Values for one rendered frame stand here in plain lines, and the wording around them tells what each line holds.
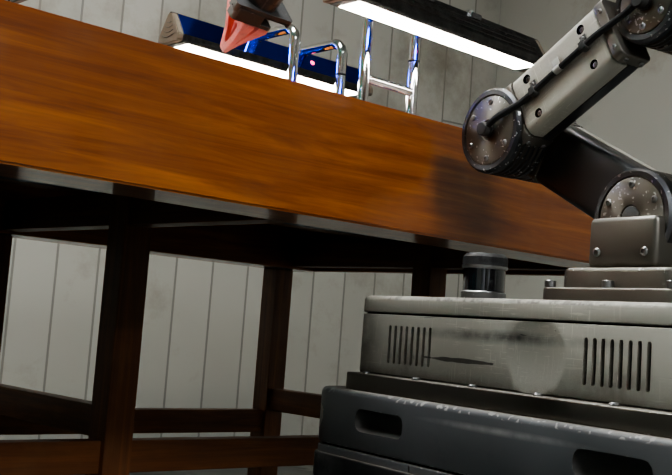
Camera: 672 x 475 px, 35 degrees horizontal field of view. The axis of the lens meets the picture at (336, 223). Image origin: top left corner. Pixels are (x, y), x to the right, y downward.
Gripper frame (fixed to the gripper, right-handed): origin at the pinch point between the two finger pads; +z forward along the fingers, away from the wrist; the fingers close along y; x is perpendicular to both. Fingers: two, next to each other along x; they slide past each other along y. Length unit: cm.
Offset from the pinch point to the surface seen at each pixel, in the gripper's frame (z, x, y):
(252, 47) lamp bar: 40, -66, -61
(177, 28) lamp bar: 41, -65, -39
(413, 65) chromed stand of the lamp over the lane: 14, -38, -77
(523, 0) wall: 44, -171, -253
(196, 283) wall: 155, -93, -127
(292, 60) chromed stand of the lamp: 32, -54, -62
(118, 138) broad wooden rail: 2.6, 23.2, 23.9
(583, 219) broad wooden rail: 0, 21, -75
